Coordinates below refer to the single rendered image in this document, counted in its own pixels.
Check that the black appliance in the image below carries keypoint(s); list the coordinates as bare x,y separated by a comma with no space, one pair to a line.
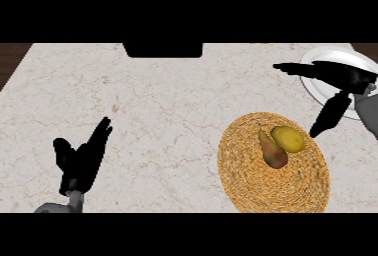
163,50

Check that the yellow lemon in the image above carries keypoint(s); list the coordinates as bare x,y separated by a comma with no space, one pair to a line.
289,138

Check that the white round plate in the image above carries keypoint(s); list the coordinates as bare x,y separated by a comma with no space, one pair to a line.
340,55

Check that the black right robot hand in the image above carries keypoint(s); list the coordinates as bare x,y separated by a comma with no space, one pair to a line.
340,78

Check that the brown-green pear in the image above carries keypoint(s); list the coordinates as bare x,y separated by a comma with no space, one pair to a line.
274,154

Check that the round woven straw placemat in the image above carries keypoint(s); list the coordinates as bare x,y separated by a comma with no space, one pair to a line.
274,163

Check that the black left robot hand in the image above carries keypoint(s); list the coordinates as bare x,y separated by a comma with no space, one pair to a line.
84,160

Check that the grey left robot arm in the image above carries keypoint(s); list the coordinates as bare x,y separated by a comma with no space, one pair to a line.
64,204

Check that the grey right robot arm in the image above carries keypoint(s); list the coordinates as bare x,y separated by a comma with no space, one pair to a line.
368,111

